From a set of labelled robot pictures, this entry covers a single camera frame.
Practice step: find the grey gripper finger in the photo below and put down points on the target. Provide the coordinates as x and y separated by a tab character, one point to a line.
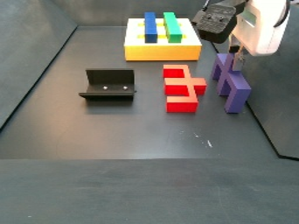
238	63
234	45

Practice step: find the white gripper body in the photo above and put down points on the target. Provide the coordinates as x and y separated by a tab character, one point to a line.
262	25

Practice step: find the purple E-shaped block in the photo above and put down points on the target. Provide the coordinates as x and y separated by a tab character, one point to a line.
233	84

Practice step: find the yellow slotted board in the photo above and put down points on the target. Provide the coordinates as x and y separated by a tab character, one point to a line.
141	51

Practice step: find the green long bar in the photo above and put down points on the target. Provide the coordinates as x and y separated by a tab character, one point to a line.
173	28

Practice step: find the red E-shaped block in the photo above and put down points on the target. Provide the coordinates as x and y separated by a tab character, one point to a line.
182	89

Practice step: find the blue long bar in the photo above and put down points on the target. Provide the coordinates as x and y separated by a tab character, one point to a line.
150	28

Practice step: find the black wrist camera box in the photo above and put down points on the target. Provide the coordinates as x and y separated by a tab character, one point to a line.
217	19

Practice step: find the black angle bracket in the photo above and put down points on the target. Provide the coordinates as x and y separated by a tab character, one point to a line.
110	84

